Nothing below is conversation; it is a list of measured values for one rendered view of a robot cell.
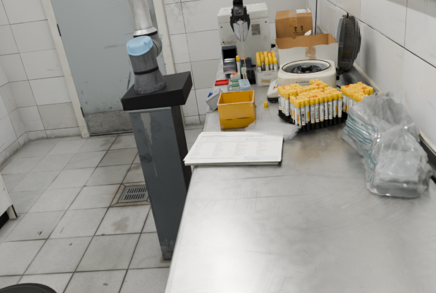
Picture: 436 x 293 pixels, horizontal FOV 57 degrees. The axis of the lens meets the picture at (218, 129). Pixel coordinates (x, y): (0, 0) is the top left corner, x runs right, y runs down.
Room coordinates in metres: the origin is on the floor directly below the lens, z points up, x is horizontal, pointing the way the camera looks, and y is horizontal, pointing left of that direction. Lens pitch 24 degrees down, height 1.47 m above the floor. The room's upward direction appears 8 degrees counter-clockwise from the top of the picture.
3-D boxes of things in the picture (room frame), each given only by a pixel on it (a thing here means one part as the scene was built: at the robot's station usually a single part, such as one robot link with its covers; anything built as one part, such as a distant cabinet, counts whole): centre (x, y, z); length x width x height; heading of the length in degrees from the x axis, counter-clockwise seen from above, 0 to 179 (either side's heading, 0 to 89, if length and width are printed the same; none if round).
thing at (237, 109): (1.41, -0.08, 0.93); 0.13 x 0.13 x 0.10; 81
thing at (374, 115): (1.07, -0.48, 0.97); 0.26 x 0.17 x 0.19; 9
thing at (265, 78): (1.89, -0.28, 0.91); 0.20 x 0.10 x 0.07; 173
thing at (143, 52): (1.80, 0.29, 1.11); 0.13 x 0.12 x 0.14; 173
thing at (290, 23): (2.65, -0.59, 0.97); 0.31 x 0.23 x 0.18; 167
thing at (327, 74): (1.62, -0.39, 0.94); 0.30 x 0.24 x 0.12; 74
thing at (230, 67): (2.12, -0.11, 0.92); 0.21 x 0.07 x 0.05; 173
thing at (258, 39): (2.30, -0.23, 1.03); 0.31 x 0.27 x 0.30; 173
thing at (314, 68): (1.61, -0.40, 0.97); 0.15 x 0.15 x 0.07
